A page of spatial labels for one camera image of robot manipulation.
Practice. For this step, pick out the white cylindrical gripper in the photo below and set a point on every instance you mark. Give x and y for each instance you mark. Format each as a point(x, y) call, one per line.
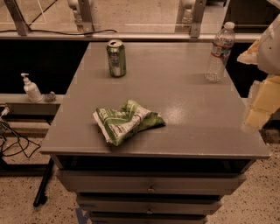
point(269, 48)

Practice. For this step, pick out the green jalapeno chip bag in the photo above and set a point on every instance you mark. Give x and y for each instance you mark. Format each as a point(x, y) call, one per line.
point(131, 118)

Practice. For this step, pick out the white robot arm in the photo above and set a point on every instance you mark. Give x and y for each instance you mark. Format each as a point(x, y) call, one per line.
point(268, 56)

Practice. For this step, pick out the clear plastic water bottle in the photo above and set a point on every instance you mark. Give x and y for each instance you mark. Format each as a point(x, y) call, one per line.
point(221, 48)

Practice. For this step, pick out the white pump dispenser bottle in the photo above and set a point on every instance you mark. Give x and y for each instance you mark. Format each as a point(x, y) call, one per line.
point(31, 89)

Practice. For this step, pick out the green soda can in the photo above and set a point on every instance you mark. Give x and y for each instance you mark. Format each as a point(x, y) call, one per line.
point(116, 58)

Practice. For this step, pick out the grey drawer cabinet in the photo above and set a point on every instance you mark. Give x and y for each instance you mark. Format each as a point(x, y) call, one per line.
point(203, 132)

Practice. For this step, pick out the small crumpled wrapper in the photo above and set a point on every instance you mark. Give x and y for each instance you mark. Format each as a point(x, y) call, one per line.
point(50, 97)

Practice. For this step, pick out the top drawer with knob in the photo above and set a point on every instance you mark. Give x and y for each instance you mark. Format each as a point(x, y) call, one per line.
point(123, 182)

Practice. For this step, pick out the drawer with knob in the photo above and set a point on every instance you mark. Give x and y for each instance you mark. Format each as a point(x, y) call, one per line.
point(123, 182)
point(149, 205)

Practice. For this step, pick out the middle drawer with knob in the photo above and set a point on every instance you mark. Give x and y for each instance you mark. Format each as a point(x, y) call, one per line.
point(149, 205)

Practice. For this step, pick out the bottom drawer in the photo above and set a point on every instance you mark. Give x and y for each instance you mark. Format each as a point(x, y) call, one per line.
point(109, 218)

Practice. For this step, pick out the black metal stand leg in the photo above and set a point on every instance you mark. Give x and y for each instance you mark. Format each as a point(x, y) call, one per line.
point(41, 198)

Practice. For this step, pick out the right metal railing post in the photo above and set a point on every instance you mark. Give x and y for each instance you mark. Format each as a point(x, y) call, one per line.
point(197, 16)

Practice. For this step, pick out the metal railing post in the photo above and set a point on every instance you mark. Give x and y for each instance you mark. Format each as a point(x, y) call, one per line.
point(17, 17)
point(85, 14)
point(197, 16)

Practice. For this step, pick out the centre metal railing post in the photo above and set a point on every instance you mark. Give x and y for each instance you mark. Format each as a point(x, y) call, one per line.
point(85, 14)

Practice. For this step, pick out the left metal railing post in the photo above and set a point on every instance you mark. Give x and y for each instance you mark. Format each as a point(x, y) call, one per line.
point(17, 17)

